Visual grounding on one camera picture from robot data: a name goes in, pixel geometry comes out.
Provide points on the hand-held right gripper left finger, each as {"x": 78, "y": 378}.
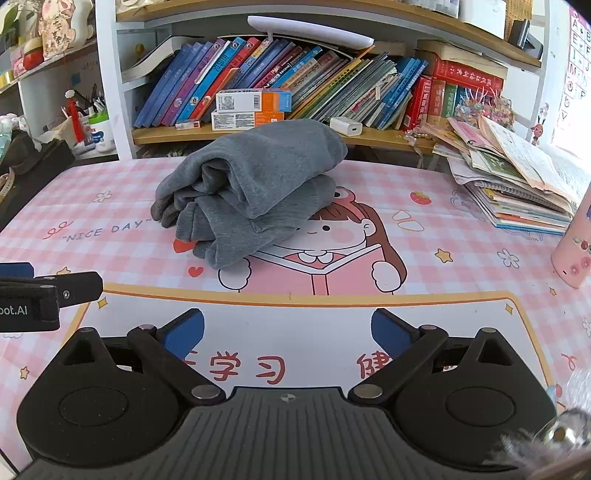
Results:
{"x": 182, "y": 330}

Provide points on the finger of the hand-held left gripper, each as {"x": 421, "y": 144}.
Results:
{"x": 78, "y": 286}
{"x": 16, "y": 269}

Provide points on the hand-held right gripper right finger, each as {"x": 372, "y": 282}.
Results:
{"x": 392, "y": 330}

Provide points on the grey pants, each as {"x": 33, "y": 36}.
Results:
{"x": 258, "y": 170}

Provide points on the pink printed table mat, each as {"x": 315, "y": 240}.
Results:
{"x": 415, "y": 258}

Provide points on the black bag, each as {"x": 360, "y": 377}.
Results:
{"x": 41, "y": 161}

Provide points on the white bottle blue label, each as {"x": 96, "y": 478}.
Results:
{"x": 102, "y": 136}

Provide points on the red tassel ornament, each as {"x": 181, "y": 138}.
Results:
{"x": 76, "y": 120}

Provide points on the bunch of pens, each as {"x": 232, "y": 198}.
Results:
{"x": 94, "y": 104}

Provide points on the wooden bookshelf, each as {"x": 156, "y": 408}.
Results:
{"x": 392, "y": 138}

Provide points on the small red white box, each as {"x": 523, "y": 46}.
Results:
{"x": 188, "y": 125}

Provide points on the pile of booklets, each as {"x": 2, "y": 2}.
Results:
{"x": 512, "y": 175}

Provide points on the pink bottle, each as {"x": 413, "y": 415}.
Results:
{"x": 575, "y": 249}

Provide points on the white charger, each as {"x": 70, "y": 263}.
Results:
{"x": 346, "y": 127}

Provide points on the orange white box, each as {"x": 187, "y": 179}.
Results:
{"x": 251, "y": 100}
{"x": 240, "y": 121}

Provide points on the row of colourful books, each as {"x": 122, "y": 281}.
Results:
{"x": 184, "y": 83}

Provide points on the colourful bead ornament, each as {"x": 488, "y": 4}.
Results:
{"x": 487, "y": 110}

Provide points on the cartoon paper cutout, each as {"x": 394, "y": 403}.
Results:
{"x": 57, "y": 25}

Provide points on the thick red book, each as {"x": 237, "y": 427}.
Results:
{"x": 466, "y": 76}

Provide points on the thick yellowed book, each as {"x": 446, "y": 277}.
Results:
{"x": 461, "y": 51}

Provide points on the long white plastic object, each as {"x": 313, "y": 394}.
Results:
{"x": 314, "y": 32}

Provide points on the black device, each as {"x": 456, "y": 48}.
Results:
{"x": 524, "y": 34}

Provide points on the cartoon wall sticker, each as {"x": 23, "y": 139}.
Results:
{"x": 539, "y": 129}

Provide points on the alphabet wall poster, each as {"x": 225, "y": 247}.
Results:
{"x": 575, "y": 69}

